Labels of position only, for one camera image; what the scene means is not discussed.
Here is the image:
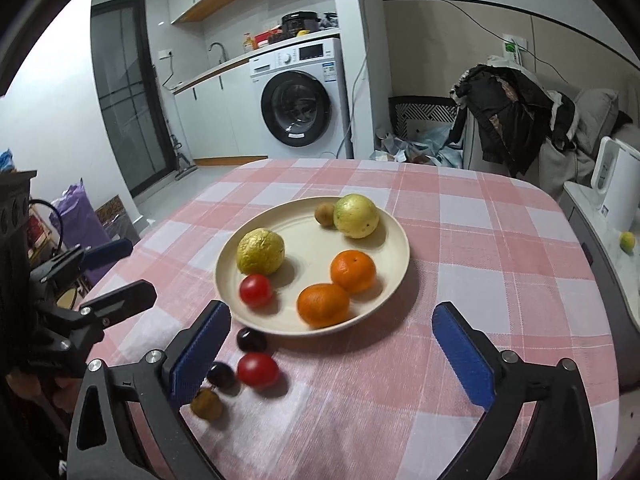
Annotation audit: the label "brown longan with stem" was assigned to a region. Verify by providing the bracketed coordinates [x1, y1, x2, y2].
[190, 388, 224, 422]

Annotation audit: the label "smooth green-yellow passion fruit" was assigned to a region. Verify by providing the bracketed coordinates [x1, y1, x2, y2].
[333, 194, 380, 240]

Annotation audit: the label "black glass door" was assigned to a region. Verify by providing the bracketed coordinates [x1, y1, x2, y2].
[90, 0, 176, 196]

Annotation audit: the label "black jacket on chair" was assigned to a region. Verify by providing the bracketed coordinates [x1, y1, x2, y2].
[450, 64, 579, 177]

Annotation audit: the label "brown longan round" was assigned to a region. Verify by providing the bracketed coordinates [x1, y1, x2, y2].
[314, 202, 334, 229]

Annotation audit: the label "wrinkled yellow passion fruit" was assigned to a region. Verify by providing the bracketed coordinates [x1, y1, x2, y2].
[236, 228, 285, 276]

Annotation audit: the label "black pot on washer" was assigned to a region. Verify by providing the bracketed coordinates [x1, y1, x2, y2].
[281, 11, 320, 37]

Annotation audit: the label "white kitchen cabinets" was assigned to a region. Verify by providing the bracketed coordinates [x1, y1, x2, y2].
[175, 63, 265, 162]

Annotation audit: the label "cream round plate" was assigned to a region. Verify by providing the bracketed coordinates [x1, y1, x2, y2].
[214, 196, 410, 337]

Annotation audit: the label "white electric kettle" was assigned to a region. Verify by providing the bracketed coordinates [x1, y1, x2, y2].
[591, 136, 640, 232]

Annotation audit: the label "dark plum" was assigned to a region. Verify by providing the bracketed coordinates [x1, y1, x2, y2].
[206, 361, 236, 390]
[235, 327, 268, 353]

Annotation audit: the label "white washing machine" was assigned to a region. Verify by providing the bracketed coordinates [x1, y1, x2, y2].
[250, 36, 354, 159]

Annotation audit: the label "white side table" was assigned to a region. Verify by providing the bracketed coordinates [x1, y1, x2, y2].
[559, 182, 639, 392]

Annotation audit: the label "black patterned basket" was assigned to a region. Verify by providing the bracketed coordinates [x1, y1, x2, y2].
[388, 96, 458, 140]

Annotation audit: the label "red cherry tomato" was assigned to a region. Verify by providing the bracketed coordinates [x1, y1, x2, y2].
[239, 274, 273, 309]
[236, 352, 280, 389]

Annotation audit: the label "pink checked tablecloth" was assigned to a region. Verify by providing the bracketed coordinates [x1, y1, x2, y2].
[81, 157, 622, 480]

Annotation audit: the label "person's left hand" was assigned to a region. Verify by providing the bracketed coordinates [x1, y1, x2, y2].
[6, 370, 82, 441]

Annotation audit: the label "grey pillow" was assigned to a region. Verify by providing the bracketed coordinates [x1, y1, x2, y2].
[575, 89, 639, 160]

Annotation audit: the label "orange mandarin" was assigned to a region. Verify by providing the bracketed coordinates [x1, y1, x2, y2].
[296, 283, 350, 328]
[330, 249, 376, 295]

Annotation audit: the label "purple bag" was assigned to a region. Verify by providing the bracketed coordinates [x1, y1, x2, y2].
[49, 178, 112, 286]

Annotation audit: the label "small green lime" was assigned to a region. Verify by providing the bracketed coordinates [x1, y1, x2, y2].
[618, 231, 636, 255]

